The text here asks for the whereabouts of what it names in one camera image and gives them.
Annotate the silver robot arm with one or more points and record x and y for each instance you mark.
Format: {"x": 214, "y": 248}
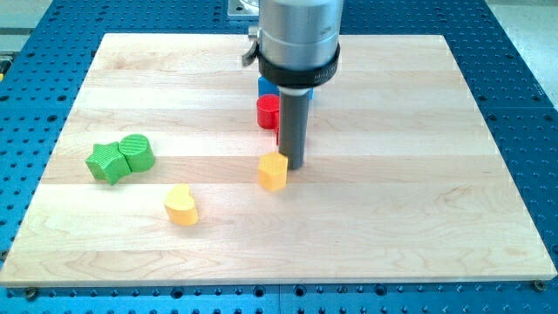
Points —
{"x": 296, "y": 42}

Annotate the red circle block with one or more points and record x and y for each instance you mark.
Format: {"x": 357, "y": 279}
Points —
{"x": 267, "y": 111}

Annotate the blue triangle block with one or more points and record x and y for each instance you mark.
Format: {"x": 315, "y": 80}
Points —
{"x": 267, "y": 87}

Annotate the green circle block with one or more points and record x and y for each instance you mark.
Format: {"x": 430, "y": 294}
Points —
{"x": 138, "y": 152}

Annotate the yellow hexagon block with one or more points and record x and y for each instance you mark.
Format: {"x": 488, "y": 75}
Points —
{"x": 272, "y": 171}

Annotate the red block behind pusher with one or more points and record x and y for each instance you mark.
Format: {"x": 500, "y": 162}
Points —
{"x": 276, "y": 131}

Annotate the gray cylindrical pusher tool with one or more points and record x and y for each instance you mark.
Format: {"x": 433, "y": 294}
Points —
{"x": 293, "y": 121}

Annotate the yellow heart block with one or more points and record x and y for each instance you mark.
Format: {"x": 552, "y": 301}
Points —
{"x": 180, "y": 205}

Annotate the wooden board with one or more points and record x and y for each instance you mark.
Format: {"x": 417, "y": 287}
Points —
{"x": 402, "y": 180}

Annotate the green star block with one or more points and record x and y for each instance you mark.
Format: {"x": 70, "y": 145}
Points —
{"x": 107, "y": 163}

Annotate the blue perforated table plate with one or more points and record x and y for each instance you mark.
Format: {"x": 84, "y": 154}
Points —
{"x": 39, "y": 88}

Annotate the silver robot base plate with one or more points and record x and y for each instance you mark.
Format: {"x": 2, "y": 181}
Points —
{"x": 242, "y": 9}

